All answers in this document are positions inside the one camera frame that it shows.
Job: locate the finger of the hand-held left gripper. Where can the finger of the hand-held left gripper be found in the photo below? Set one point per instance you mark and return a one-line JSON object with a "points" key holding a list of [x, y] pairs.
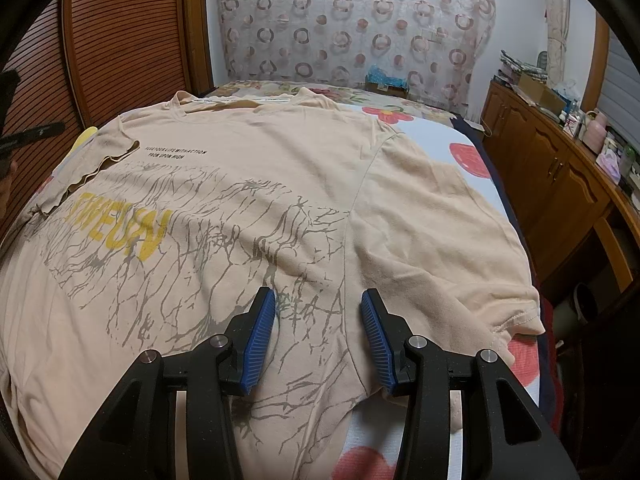
{"points": [[7, 91], [30, 136]]}

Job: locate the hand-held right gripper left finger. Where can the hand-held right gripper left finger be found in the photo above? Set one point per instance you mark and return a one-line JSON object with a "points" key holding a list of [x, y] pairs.
{"points": [[260, 330]]}

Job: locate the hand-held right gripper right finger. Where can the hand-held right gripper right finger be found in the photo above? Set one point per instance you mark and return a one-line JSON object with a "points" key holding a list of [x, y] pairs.
{"points": [[377, 335]]}

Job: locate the beige printed t-shirt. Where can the beige printed t-shirt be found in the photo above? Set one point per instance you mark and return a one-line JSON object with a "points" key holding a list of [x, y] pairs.
{"points": [[250, 170]]}

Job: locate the yellow cloth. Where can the yellow cloth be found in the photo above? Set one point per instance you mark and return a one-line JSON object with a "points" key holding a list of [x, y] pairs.
{"points": [[85, 137]]}

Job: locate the wooden louvred wardrobe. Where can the wooden louvred wardrobe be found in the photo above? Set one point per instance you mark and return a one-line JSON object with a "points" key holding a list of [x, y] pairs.
{"points": [[125, 35]]}

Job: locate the dark waste bin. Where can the dark waste bin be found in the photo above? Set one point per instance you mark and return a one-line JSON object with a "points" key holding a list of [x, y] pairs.
{"points": [[580, 305]]}

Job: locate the strawberry flower print bed sheet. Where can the strawberry flower print bed sheet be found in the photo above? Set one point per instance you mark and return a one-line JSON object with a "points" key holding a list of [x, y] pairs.
{"points": [[440, 130]]}

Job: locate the floral quilt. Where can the floral quilt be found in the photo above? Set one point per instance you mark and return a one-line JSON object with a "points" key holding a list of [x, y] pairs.
{"points": [[350, 95]]}

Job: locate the small cardboard box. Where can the small cardboard box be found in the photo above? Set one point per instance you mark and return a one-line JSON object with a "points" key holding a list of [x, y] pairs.
{"points": [[385, 91]]}

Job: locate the wooden sideboard cabinet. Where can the wooden sideboard cabinet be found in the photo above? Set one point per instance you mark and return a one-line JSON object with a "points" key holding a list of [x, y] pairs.
{"points": [[550, 160]]}

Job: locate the open cardboard box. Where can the open cardboard box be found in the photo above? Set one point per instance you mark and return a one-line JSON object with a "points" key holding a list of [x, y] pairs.
{"points": [[542, 92]]}

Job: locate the pink kettle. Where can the pink kettle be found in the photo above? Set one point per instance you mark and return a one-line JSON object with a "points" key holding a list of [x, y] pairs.
{"points": [[595, 130]]}

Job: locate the stack of patterned cloths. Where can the stack of patterned cloths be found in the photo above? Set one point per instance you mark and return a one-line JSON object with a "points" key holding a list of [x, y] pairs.
{"points": [[520, 64]]}

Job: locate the circle pattern curtain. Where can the circle pattern curtain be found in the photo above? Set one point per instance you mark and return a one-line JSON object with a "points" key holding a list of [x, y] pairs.
{"points": [[350, 20]]}

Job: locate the window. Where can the window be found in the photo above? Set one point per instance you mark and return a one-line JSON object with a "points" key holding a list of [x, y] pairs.
{"points": [[620, 95]]}

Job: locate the narrow lace curtain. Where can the narrow lace curtain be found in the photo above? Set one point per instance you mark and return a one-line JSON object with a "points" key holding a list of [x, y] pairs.
{"points": [[556, 30]]}

